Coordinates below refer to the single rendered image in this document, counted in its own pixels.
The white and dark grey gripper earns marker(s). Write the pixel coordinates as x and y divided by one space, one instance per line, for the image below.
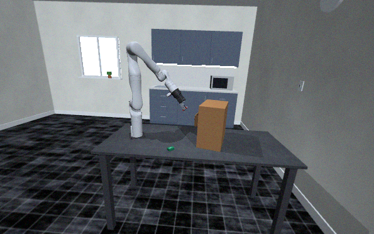
175 92

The tan wooden chest of drawers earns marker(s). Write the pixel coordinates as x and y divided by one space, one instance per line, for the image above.
211 124

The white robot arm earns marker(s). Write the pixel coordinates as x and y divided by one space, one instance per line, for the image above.
133 50

